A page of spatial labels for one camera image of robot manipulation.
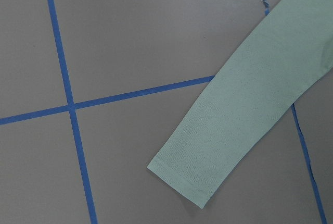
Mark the olive green long-sleeve shirt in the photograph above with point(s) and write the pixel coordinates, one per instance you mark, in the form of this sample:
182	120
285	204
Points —
287	52

